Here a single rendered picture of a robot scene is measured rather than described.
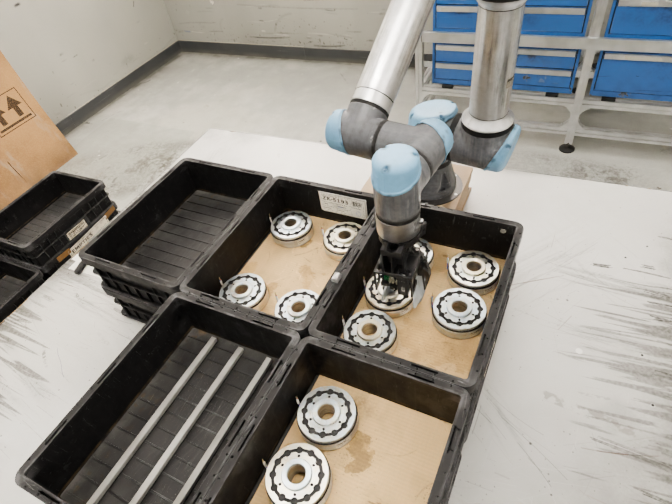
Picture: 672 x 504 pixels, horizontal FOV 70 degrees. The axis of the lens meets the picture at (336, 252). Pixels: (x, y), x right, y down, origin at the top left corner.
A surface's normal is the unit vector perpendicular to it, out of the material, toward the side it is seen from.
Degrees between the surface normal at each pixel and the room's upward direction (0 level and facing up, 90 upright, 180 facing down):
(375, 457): 0
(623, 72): 90
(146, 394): 0
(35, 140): 74
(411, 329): 0
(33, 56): 90
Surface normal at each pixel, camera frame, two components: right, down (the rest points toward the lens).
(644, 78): -0.40, 0.69
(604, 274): -0.13, -0.70
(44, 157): 0.81, 0.00
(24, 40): 0.90, 0.21
